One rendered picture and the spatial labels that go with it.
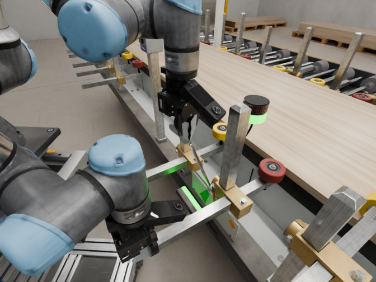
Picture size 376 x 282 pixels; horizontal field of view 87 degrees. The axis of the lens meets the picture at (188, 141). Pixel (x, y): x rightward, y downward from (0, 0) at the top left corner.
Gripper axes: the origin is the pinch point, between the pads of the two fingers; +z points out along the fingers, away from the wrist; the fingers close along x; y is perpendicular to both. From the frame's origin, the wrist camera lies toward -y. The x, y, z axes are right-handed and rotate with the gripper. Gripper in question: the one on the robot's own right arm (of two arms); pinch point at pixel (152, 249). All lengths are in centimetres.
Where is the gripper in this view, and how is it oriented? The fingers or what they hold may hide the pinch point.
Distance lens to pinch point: 59.0
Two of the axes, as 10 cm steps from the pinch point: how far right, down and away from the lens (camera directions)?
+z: -0.1, 7.9, 6.2
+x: 5.1, 5.3, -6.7
